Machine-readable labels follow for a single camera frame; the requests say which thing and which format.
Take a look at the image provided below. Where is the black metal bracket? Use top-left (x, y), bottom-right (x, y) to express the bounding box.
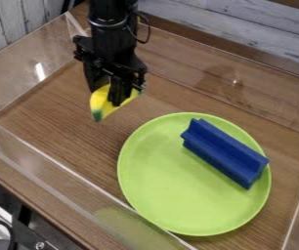
top-left (13, 222), bottom-right (83, 250)

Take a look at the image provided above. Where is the blue foam block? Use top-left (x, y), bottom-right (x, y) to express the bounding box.
top-left (180, 119), bottom-right (270, 189)

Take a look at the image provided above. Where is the black cable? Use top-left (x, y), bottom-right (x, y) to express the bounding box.
top-left (0, 218), bottom-right (20, 250)

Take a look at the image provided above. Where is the green round plate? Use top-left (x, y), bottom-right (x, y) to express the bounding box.
top-left (117, 112), bottom-right (271, 236)

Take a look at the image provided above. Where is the yellow toy banana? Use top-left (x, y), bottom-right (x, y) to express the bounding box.
top-left (89, 84), bottom-right (141, 122)

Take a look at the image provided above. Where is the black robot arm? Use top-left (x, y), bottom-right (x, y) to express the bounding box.
top-left (73, 0), bottom-right (149, 106)

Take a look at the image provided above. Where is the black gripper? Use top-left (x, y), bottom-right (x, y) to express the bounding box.
top-left (73, 33), bottom-right (148, 106)

